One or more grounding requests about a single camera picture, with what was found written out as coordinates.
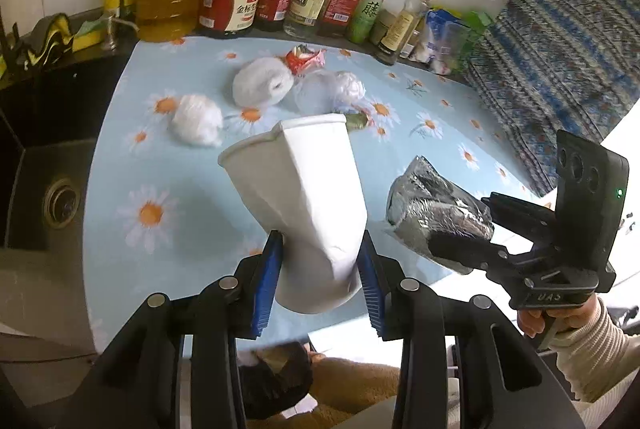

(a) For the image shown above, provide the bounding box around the red orange wrapper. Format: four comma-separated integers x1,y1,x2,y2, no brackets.
285,46,327,76

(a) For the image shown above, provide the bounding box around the blue daisy print mat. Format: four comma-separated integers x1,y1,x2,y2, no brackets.
81,34,547,356

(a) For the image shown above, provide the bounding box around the crumpled clear plastic wad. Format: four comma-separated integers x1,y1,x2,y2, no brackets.
294,70,367,115

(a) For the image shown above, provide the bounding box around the black faucet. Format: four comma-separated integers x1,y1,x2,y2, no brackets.
0,6,32,77

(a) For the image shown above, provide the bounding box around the person's right hand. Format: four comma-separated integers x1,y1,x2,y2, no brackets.
516,296,560,341

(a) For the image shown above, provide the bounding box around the person's right forearm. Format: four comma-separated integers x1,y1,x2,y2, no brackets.
547,296,640,404

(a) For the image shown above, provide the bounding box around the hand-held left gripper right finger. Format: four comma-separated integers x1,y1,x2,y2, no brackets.
357,229,586,429

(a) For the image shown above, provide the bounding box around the metal pump dispenser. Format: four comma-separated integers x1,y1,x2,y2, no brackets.
101,12,139,53

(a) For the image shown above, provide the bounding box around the small white tissue ball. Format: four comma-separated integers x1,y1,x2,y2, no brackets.
171,94,224,148

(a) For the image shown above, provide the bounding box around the small yellow cap bottle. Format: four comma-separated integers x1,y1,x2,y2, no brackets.
375,0,437,66

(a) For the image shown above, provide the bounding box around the black plastic bag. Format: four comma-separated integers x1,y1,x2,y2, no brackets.
238,340,315,421

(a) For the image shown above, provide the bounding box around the silver plastic wrapper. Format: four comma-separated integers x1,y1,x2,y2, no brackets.
385,155,496,267

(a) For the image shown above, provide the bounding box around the small green wrapper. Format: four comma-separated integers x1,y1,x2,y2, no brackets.
345,112,374,132

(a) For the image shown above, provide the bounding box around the black kitchen sink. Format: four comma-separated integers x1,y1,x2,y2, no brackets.
0,46,133,260

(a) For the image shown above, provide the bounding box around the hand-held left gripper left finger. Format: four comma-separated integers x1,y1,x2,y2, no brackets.
60,229,286,429

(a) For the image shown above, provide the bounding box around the metal sink drain strainer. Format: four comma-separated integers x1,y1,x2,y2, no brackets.
42,178,82,231

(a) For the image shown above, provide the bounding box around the large white tissue ball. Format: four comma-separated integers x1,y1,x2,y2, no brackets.
232,56,296,106

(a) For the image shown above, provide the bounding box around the blue patterned fabric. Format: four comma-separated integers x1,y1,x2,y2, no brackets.
460,0,640,199

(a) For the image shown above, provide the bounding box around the clear bag with green print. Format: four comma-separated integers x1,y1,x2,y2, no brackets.
407,6,494,76

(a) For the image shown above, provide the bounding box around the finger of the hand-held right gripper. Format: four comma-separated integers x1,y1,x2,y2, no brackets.
429,229,538,292
480,192,557,237

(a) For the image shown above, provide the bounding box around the white paper cup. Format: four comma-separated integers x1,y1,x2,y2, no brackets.
218,112,370,315

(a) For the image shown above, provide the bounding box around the brown fuzzy cloth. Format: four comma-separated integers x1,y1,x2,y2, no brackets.
245,355,407,424

